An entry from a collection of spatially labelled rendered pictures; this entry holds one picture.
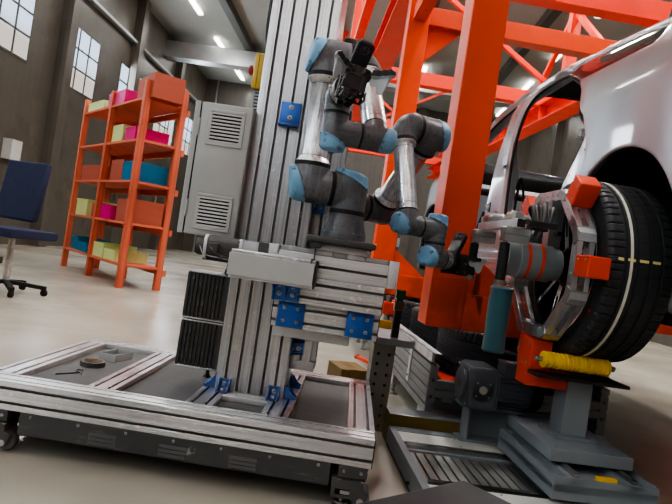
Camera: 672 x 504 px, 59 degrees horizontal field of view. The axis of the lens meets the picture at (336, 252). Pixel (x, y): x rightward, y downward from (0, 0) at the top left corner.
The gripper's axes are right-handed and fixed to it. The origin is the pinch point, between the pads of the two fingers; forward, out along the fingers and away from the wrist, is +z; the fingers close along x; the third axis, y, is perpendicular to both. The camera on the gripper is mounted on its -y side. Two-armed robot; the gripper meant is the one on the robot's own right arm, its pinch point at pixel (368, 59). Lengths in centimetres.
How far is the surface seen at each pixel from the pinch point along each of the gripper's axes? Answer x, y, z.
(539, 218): -80, 14, -45
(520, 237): -75, 22, -46
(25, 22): 437, -218, -1028
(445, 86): -226, -233, -633
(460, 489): -38, 85, 27
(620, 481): -128, 91, -33
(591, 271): -92, 28, -27
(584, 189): -90, 1, -41
